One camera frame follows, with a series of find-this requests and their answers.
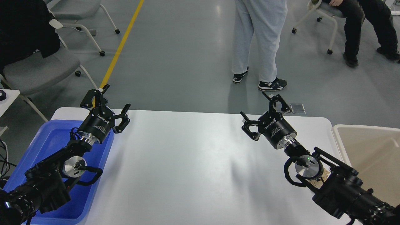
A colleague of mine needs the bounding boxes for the black cables at left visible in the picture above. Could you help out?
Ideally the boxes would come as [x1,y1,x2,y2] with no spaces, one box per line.
[0,137,17,182]

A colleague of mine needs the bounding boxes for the brown paper ball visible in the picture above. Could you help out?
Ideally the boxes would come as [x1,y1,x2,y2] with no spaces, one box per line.
[307,168,331,188]

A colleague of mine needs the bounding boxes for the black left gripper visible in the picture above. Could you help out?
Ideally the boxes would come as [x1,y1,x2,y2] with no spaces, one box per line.
[77,84,131,144]

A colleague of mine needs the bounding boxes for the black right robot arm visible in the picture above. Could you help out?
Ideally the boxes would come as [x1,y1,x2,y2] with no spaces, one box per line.
[240,93,399,225]

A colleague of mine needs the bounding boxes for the white side table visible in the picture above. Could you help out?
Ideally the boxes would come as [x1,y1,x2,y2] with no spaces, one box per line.
[0,89,20,117]

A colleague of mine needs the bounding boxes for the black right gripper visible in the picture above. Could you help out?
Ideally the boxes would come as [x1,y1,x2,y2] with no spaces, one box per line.
[240,92,297,149]

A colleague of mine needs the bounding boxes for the blue plastic bin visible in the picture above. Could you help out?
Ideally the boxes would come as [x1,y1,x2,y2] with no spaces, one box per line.
[4,120,114,225]

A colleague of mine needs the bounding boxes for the standing person light trousers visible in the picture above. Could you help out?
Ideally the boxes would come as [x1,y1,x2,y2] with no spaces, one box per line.
[232,0,288,91]

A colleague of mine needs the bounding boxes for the grey office chair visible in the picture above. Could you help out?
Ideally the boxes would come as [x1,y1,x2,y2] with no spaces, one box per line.
[1,39,98,122]

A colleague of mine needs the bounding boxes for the seated person black trousers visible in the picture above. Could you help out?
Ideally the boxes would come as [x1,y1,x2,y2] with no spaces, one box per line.
[322,0,400,68]

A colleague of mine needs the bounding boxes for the white chair far left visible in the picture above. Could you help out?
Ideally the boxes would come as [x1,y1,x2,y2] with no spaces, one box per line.
[50,0,120,57]

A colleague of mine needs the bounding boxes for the metal floor plate right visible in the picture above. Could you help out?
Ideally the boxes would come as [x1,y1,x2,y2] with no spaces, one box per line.
[290,103,306,114]

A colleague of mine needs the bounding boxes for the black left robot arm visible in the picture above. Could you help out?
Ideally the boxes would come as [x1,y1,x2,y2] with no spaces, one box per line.
[1,84,130,225]

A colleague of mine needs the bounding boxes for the beige plastic bin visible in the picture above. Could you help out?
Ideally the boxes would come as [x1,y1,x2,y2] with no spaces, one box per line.
[332,124,400,206]

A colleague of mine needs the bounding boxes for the white chair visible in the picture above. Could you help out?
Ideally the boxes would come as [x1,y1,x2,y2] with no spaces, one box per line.
[291,0,346,55]
[50,0,120,57]

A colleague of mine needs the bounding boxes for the white chair far right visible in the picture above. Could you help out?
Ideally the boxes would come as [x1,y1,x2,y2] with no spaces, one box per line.
[291,0,346,55]

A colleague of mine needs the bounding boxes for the black object on side table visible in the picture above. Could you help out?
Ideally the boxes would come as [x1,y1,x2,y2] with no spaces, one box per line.
[0,89,7,101]

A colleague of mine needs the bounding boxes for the black jacket on chair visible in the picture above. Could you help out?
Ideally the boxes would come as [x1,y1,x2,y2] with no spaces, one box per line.
[0,0,60,69]

